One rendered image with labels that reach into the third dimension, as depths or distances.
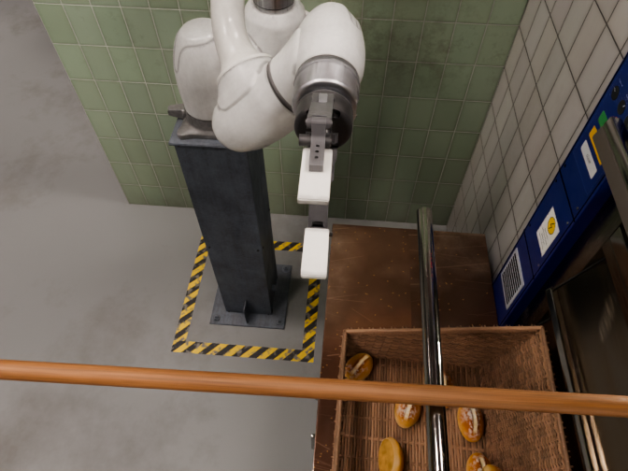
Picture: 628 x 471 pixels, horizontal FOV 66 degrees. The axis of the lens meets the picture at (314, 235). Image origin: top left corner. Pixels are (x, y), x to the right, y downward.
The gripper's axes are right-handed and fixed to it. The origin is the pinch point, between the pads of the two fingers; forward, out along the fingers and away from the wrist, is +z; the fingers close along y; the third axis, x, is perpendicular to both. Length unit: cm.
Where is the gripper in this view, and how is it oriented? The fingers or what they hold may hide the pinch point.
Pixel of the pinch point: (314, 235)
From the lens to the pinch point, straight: 52.2
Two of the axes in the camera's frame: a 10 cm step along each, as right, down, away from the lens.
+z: -0.7, 8.1, -5.9
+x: -10.0, -0.6, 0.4
